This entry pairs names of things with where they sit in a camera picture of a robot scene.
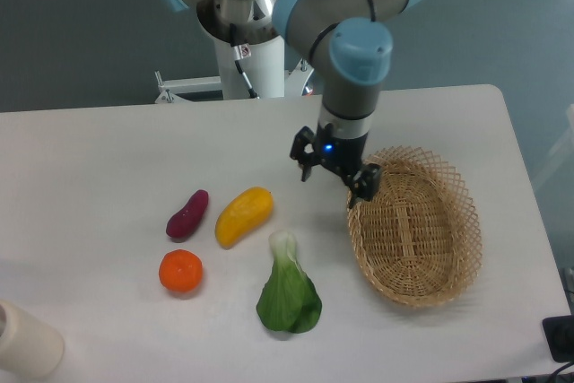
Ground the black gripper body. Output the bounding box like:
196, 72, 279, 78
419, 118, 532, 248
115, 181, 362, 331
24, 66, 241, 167
312, 124, 368, 185

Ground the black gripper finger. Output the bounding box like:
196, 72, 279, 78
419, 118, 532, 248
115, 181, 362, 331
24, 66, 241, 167
290, 126, 317, 182
347, 163, 382, 208

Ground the yellow mango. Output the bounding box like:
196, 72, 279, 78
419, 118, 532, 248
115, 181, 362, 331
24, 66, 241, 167
214, 187, 274, 249

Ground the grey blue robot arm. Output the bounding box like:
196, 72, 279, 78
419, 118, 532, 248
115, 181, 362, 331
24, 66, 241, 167
165, 0, 421, 202

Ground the woven wicker basket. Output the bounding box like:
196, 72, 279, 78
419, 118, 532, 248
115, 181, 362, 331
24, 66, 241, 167
347, 146, 483, 308

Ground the green bok choy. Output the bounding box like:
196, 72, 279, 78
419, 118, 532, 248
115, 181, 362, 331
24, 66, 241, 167
256, 231, 322, 334

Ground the purple sweet potato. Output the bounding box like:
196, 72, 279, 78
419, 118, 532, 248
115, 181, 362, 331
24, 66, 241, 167
166, 189, 209, 239

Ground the orange tangerine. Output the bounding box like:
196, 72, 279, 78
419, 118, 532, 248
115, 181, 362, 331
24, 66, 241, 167
158, 249, 204, 293

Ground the black device at table edge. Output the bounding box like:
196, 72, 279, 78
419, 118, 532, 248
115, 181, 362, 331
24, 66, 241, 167
542, 315, 573, 363

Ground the cream cylindrical bottle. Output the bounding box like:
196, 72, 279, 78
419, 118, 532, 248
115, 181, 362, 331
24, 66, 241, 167
1, 300, 65, 379

